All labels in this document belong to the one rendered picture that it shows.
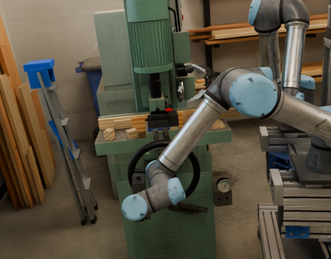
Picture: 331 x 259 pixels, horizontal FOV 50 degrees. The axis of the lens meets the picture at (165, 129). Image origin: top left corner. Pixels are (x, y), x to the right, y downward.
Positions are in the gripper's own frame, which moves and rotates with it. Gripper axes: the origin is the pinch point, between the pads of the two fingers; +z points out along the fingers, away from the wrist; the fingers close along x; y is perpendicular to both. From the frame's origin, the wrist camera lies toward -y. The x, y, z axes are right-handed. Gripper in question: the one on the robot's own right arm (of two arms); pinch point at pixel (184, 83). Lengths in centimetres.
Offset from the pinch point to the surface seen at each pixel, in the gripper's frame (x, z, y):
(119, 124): 17.7, 30.9, -18.3
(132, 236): 72, 30, -11
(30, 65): -15, 87, -75
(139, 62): -9.9, 18.2, -8.7
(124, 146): 25.3, 28.0, -3.9
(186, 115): 16.6, -1.2, -18.2
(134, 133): 19.9, 23.4, -4.4
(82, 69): -9, 78, -187
